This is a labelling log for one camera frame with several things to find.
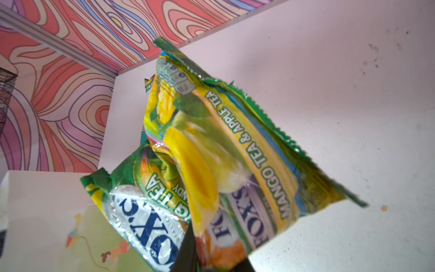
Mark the black wire basket back wall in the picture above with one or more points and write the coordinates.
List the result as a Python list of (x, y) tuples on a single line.
[(8, 80)]

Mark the green yellow Fox's candy bag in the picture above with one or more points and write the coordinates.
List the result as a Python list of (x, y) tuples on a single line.
[(213, 158)]

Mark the white paper bag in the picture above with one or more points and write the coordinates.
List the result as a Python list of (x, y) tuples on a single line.
[(51, 224)]

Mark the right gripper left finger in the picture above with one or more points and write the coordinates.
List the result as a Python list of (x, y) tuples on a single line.
[(187, 258)]

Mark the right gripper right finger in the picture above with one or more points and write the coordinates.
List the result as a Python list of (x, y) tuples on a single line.
[(244, 266)]

